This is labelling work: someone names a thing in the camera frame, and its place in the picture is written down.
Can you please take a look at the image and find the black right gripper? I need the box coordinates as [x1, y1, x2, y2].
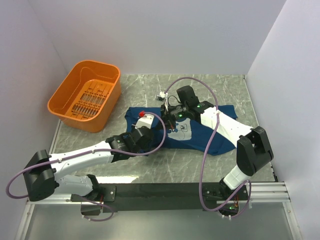
[155, 102, 189, 131]

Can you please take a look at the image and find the blue Mickey Mouse t-shirt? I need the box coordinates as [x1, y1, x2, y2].
[124, 107, 235, 156]

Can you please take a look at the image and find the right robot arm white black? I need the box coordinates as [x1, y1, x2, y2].
[160, 85, 274, 200]

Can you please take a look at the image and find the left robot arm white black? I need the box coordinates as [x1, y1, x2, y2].
[23, 126, 154, 202]

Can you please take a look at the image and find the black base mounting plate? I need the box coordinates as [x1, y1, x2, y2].
[70, 182, 250, 217]

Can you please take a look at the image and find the orange plastic laundry basket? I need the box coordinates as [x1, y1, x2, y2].
[47, 60, 121, 133]

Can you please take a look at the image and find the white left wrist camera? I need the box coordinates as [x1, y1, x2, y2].
[134, 111, 155, 129]

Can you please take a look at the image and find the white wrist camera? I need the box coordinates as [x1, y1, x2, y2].
[155, 91, 168, 106]
[134, 111, 155, 129]

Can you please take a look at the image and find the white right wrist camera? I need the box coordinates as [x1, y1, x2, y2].
[155, 91, 168, 106]

